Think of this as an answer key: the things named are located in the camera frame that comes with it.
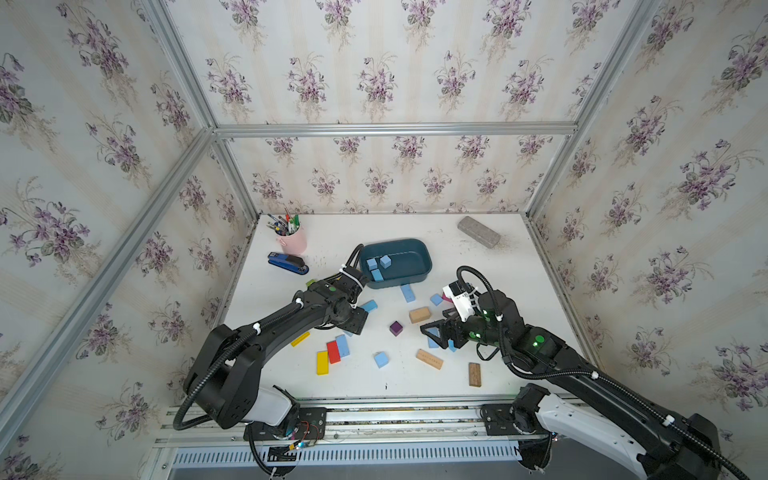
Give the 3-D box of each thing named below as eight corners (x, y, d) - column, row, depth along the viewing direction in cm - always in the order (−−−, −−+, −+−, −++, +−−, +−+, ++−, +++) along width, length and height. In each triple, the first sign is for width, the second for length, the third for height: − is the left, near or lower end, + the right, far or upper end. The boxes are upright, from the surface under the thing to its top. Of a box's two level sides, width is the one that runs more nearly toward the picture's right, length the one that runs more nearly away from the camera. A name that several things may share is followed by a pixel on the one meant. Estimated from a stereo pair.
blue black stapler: (269, 264, 107) (265, 258, 104) (276, 255, 110) (273, 248, 107) (304, 277, 104) (302, 270, 101) (311, 267, 107) (309, 260, 103)
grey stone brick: (454, 228, 118) (456, 224, 116) (465, 219, 122) (467, 214, 120) (490, 251, 111) (492, 246, 109) (500, 240, 115) (502, 235, 113)
